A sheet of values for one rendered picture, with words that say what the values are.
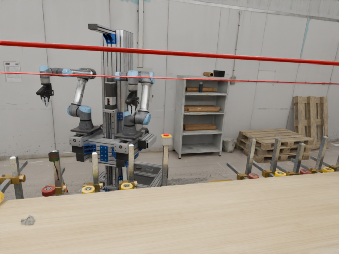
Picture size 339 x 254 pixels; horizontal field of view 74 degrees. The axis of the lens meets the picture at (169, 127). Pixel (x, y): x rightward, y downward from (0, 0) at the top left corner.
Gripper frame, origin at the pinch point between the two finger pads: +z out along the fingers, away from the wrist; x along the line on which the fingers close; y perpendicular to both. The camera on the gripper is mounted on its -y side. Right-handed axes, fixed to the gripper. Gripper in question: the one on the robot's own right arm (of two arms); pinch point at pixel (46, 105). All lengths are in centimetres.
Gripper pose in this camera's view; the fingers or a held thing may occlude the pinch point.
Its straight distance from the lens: 232.8
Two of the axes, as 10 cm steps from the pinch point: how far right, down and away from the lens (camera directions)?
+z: -0.5, 9.6, 2.7
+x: -9.7, -1.1, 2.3
